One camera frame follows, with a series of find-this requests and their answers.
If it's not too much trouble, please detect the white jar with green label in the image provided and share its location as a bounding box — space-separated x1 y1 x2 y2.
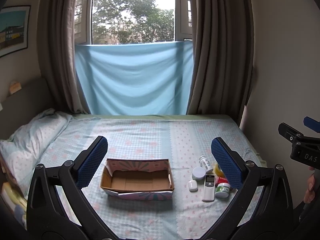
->
215 183 231 198

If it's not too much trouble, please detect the yellow tape roll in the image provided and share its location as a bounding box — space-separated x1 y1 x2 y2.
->
213 163 225 178

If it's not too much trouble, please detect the white earbuds case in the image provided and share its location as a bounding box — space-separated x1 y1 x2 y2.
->
188 180 198 192

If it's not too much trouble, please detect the person's hand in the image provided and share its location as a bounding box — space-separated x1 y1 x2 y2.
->
303 174 315 204

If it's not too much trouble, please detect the grey padded headboard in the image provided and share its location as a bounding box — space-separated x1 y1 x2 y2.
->
0 78 53 139

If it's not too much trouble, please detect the brown curtain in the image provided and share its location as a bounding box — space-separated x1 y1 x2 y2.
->
187 0 254 125
37 0 86 114

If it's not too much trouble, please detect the left brown curtain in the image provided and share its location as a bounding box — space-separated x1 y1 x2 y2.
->
37 0 86 114

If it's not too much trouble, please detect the window with white frame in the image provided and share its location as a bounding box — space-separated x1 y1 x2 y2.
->
74 0 192 45

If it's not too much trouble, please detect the white air conditioner remote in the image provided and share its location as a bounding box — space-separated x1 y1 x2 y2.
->
202 174 215 202

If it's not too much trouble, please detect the small tan object on headboard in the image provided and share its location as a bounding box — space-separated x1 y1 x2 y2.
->
9 81 22 95

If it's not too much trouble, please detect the right brown curtain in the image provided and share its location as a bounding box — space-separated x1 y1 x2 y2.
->
187 0 254 125

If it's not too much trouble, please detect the light blue hanging cloth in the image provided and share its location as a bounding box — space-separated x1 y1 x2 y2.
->
75 41 194 115

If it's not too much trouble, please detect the white round jar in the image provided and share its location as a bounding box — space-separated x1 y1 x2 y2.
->
191 166 206 181

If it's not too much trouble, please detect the framed wall picture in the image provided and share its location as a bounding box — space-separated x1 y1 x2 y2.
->
0 5 31 57

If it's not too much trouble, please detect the white pill bottle green label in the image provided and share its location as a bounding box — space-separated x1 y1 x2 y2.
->
199 155 213 174

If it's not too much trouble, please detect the cardboard box with patterned lining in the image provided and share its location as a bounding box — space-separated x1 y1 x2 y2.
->
100 158 175 200

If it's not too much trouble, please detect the red rectangular carton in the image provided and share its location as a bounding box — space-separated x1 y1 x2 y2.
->
215 176 228 185

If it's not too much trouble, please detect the floral pillow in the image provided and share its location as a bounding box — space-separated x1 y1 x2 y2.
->
1 108 73 197

